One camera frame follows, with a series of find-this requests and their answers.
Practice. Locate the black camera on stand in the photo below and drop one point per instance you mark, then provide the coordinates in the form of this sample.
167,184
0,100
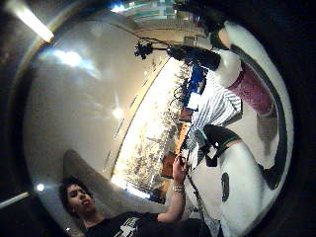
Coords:
143,49

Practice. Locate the white and black soft toy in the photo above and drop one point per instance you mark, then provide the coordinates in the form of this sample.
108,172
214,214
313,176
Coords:
245,200

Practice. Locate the long ceiling lamp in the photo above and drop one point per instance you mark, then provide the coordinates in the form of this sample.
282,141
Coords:
13,199
30,20

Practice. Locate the round ceiling light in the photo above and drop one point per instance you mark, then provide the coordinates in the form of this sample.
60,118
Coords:
117,113
40,187

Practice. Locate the large window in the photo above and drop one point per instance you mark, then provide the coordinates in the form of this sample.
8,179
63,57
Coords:
148,131

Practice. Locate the white box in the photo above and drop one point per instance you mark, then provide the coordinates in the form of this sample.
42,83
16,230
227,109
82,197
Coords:
194,100

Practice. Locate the blue striped cloth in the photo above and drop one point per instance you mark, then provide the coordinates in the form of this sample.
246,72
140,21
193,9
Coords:
215,108

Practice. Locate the blue box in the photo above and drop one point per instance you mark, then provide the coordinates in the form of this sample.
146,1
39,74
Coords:
197,79

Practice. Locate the the person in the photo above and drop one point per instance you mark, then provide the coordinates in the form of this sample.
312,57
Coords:
131,225

